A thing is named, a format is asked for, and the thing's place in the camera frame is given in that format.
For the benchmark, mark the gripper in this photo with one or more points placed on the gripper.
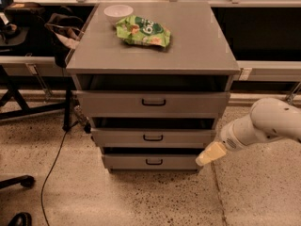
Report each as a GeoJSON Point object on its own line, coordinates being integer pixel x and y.
{"type": "Point", "coordinates": [229, 139]}

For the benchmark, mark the grey bottom drawer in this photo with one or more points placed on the grey bottom drawer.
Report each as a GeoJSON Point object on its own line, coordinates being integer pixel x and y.
{"type": "Point", "coordinates": [150, 162]}

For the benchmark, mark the grey drawer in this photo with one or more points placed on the grey drawer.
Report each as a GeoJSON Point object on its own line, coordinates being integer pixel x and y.
{"type": "Point", "coordinates": [134, 104]}
{"type": "Point", "coordinates": [153, 138]}
{"type": "Point", "coordinates": [150, 162]}

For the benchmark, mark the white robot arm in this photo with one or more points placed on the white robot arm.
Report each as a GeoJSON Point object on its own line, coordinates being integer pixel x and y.
{"type": "Point", "coordinates": [268, 120]}

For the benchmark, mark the grey drawer cabinet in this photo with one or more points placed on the grey drawer cabinet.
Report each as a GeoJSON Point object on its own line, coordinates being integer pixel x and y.
{"type": "Point", "coordinates": [198, 59]}

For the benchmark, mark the grey middle drawer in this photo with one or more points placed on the grey middle drawer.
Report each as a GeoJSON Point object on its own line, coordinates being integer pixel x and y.
{"type": "Point", "coordinates": [153, 138]}

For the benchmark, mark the grey top drawer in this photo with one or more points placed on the grey top drawer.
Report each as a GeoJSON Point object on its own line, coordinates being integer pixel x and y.
{"type": "Point", "coordinates": [134, 104]}

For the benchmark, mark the green snack bag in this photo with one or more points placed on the green snack bag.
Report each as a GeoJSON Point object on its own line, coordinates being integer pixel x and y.
{"type": "Point", "coordinates": [135, 30]}

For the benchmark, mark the white bowl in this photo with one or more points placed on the white bowl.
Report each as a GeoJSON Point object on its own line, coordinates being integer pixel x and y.
{"type": "Point", "coordinates": [115, 13]}

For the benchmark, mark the office chair base leg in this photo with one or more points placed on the office chair base leg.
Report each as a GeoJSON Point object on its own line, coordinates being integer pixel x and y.
{"type": "Point", "coordinates": [25, 181]}

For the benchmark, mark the dark bag with cloth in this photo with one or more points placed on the dark bag with cloth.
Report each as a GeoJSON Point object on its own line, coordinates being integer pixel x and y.
{"type": "Point", "coordinates": [65, 32]}

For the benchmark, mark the metal rail bracket right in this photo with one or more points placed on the metal rail bracket right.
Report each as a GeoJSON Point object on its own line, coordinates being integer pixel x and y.
{"type": "Point", "coordinates": [294, 91]}

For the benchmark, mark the metal rail bracket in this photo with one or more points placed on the metal rail bracket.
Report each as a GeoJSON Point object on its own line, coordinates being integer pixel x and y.
{"type": "Point", "coordinates": [294, 91]}
{"type": "Point", "coordinates": [33, 69]}

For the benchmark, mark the metal rail bracket left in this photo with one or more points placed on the metal rail bracket left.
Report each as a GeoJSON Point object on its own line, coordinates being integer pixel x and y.
{"type": "Point", "coordinates": [33, 69]}

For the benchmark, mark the black table frame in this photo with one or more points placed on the black table frame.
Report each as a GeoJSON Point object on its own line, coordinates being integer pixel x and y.
{"type": "Point", "coordinates": [25, 109]}

